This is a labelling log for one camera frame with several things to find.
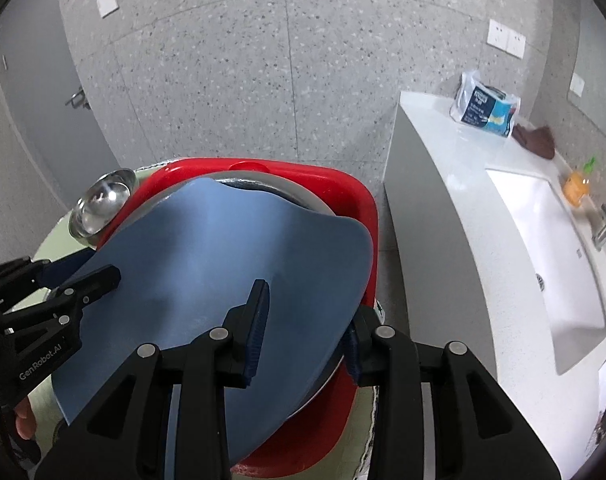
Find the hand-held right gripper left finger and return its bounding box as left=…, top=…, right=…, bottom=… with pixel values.
left=35, top=279, right=271, bottom=480

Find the white double wall socket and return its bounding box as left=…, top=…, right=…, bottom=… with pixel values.
left=487, top=19, right=526, bottom=58

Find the wall mirror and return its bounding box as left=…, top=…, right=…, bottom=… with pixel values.
left=568, top=0, right=606, bottom=151

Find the white counter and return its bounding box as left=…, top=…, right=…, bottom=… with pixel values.
left=383, top=91, right=606, bottom=480

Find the person's left hand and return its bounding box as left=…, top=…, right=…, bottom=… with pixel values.
left=14, top=400, right=38, bottom=441

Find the white sink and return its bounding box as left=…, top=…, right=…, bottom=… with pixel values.
left=485, top=167, right=606, bottom=376

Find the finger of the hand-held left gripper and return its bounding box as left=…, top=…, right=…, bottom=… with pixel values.
left=3, top=266, right=122, bottom=333
left=0, top=255, right=91, bottom=311

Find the orange bottle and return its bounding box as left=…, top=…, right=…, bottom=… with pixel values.
left=562, top=156, right=598, bottom=206

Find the grey door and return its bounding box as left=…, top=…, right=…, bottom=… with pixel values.
left=0, top=10, right=121, bottom=211

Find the brown cloth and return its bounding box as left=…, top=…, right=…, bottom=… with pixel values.
left=512, top=124, right=556, bottom=160

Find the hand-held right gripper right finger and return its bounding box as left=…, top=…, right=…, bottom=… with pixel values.
left=346, top=306, right=562, bottom=480

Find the small stainless steel bowl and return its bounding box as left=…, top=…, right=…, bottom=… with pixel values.
left=69, top=168, right=138, bottom=248

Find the metal door handle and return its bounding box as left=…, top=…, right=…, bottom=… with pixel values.
left=65, top=86, right=91, bottom=111

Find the red plastic basin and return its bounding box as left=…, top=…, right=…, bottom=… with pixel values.
left=95, top=158, right=381, bottom=478

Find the blue plate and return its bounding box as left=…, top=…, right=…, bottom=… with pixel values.
left=52, top=178, right=374, bottom=466

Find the blue and white plastic packet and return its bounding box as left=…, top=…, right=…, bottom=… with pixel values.
left=450, top=71, right=521, bottom=138

